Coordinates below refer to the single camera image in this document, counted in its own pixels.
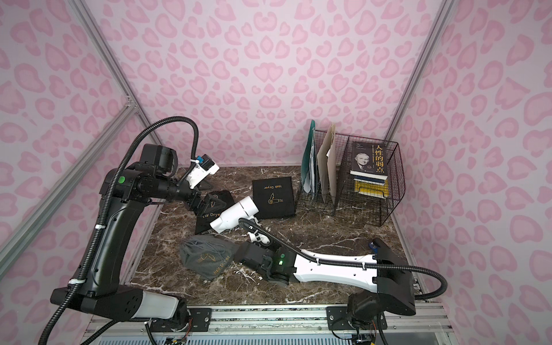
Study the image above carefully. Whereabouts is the black pouch gold print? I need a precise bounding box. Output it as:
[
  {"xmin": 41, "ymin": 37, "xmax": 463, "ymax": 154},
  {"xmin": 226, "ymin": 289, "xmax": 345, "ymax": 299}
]
[{"xmin": 252, "ymin": 176, "xmax": 296, "ymax": 219}]

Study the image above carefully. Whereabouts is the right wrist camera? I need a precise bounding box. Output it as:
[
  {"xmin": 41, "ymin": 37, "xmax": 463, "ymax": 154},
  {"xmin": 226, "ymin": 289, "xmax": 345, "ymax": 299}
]
[{"xmin": 247, "ymin": 231, "xmax": 271, "ymax": 247}]

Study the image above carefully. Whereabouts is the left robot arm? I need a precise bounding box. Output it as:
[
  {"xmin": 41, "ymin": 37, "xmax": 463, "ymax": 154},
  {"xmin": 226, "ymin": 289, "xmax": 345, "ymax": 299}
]
[{"xmin": 38, "ymin": 116, "xmax": 214, "ymax": 344}]

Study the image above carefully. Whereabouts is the black wire basket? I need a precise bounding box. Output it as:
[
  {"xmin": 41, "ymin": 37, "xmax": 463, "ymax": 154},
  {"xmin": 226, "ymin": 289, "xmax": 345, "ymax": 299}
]
[{"xmin": 296, "ymin": 133, "xmax": 406, "ymax": 227}]

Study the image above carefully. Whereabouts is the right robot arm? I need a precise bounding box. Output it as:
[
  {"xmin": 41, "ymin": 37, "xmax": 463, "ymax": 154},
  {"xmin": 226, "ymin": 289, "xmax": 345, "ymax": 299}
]
[{"xmin": 234, "ymin": 218, "xmax": 448, "ymax": 331}]

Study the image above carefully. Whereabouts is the yellow striped book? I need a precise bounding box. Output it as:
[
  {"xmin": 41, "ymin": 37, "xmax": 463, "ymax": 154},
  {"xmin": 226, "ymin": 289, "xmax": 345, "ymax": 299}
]
[{"xmin": 354, "ymin": 179, "xmax": 389, "ymax": 198}]

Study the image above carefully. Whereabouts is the plain black pouch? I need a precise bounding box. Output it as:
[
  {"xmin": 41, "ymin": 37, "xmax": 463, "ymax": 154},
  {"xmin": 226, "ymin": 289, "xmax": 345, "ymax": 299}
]
[{"xmin": 195, "ymin": 190, "xmax": 235, "ymax": 235}]

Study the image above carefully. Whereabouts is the book with portrait cover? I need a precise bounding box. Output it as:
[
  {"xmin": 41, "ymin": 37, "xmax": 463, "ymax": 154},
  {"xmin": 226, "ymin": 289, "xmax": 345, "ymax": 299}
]
[{"xmin": 350, "ymin": 141, "xmax": 388, "ymax": 181}]

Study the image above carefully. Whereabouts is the grey hair dryer pouch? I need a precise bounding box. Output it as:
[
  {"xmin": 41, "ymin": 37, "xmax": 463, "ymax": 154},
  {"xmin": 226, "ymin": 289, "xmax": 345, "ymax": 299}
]
[{"xmin": 179, "ymin": 235, "xmax": 239, "ymax": 280}]

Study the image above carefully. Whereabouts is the white hair dryer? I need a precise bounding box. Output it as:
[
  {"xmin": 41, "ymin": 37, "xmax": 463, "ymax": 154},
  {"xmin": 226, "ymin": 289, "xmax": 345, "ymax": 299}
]
[{"xmin": 210, "ymin": 196, "xmax": 259, "ymax": 234}]

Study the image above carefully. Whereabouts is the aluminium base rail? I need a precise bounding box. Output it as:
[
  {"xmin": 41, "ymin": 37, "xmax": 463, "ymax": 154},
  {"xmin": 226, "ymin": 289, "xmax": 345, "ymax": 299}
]
[{"xmin": 94, "ymin": 303, "xmax": 458, "ymax": 344}]

